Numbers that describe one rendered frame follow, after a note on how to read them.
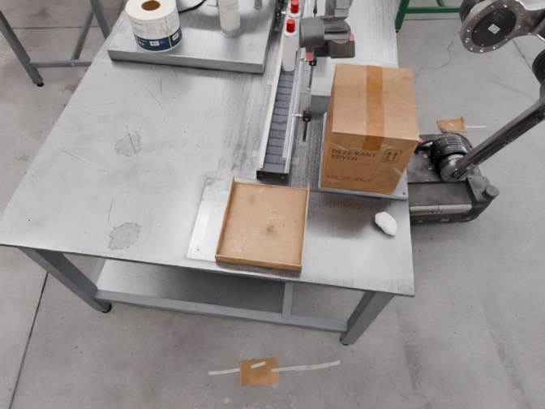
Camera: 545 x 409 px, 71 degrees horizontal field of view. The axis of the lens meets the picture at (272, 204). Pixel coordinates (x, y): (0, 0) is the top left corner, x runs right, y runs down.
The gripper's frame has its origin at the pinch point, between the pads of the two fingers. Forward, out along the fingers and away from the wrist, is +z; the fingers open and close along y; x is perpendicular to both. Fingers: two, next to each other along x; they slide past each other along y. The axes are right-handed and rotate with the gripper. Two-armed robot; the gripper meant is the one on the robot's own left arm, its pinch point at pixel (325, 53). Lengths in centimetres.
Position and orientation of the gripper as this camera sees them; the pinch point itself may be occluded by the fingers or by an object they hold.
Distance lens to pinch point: 125.2
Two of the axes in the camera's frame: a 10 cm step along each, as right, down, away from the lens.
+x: 0.6, 9.9, 1.2
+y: -10.0, 0.6, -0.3
